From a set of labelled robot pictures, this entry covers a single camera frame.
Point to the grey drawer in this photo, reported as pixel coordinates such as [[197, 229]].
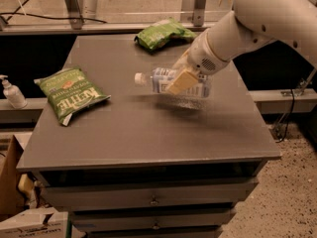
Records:
[[145, 195], [155, 219]]

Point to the metal bracket right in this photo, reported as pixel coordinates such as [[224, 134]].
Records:
[[198, 12]]

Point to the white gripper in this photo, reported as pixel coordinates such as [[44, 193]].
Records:
[[202, 58]]

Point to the metal bracket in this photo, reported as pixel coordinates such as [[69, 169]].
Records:
[[198, 12], [74, 15]]

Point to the grey drawer cabinet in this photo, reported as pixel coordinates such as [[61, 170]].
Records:
[[141, 137]]

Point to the middle grey drawer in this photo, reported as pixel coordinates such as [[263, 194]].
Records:
[[155, 219]]

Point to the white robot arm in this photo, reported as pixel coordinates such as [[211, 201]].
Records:
[[251, 25]]

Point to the white pump sanitizer bottle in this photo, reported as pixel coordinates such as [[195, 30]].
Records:
[[13, 93]]

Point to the white cardboard box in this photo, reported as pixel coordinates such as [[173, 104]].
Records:
[[36, 223]]

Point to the top grey drawer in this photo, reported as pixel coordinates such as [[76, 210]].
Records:
[[145, 195]]

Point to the green Kettle jalapeno chip bag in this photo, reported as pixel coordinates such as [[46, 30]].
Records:
[[69, 91]]

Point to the green snack bag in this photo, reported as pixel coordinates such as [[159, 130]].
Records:
[[162, 32]]

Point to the brown cardboard box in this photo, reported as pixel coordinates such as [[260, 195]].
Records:
[[11, 200]]

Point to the metal bracket left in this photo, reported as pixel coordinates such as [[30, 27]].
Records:
[[74, 15]]

